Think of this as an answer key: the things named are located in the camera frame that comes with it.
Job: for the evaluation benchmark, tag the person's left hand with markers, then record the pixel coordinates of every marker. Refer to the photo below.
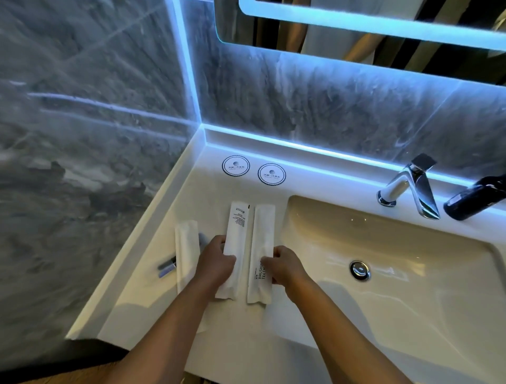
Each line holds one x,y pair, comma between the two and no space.
211,263

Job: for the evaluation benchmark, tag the person's right hand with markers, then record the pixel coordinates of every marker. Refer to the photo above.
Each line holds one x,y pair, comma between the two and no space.
290,269

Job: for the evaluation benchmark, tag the person's left fingers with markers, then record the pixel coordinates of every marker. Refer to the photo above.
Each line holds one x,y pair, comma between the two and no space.
230,266

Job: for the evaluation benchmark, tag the person's right fingers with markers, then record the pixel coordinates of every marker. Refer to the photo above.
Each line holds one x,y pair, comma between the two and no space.
273,262

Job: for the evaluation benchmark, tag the white toothbrush paper packet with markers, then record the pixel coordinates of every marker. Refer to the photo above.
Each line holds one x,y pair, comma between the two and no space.
264,229

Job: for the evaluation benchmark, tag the white printed sachet packet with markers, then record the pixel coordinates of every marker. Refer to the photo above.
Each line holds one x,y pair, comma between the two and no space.
238,225

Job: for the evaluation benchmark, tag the person's left forearm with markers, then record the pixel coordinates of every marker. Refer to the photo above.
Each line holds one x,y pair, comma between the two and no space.
166,332

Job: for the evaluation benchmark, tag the person's right forearm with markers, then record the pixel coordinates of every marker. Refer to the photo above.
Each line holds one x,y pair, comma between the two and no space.
336,328

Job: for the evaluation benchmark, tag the plain white paper packet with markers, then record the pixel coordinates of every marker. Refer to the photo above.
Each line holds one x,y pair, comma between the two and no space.
186,253

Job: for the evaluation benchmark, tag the dark grey comb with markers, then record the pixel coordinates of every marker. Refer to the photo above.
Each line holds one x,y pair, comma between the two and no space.
167,266

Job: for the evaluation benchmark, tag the chrome sink drain plug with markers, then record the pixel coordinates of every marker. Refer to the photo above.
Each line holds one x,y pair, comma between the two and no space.
360,270

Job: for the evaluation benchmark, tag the round white paper coaster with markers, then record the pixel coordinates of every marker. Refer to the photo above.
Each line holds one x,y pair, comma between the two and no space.
272,174
236,165

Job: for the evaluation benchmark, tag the blue light strip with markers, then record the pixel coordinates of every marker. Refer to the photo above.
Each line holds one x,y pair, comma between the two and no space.
316,149

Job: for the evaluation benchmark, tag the white ceramic sink basin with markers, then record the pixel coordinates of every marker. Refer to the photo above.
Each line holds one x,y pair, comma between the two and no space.
415,245

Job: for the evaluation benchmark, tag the chrome and white faucet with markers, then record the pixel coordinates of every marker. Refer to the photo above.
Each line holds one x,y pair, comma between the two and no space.
419,190

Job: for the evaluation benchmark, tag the black bottle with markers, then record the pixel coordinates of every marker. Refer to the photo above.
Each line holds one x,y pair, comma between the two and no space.
472,199

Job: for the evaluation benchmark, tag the wall mirror with lit edge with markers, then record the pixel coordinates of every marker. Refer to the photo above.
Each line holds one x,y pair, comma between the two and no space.
355,35

